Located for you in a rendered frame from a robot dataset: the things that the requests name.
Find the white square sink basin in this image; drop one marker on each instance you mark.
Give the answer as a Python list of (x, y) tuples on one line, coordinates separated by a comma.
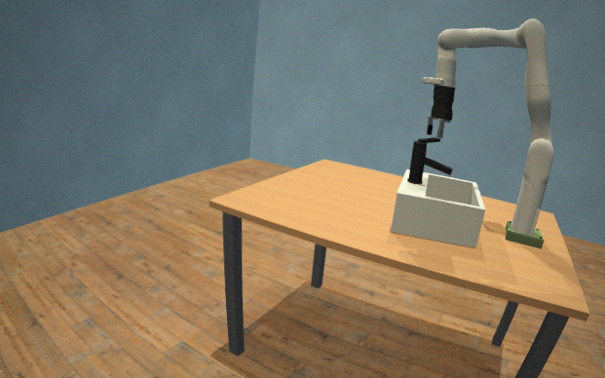
[(457, 220)]

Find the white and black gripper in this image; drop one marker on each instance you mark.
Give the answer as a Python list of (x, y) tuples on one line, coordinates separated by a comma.
[(443, 100)]

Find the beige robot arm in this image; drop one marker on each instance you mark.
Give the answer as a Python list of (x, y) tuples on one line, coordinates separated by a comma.
[(537, 89)]

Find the black mixer tap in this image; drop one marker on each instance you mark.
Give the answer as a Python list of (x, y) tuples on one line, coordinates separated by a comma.
[(419, 159)]

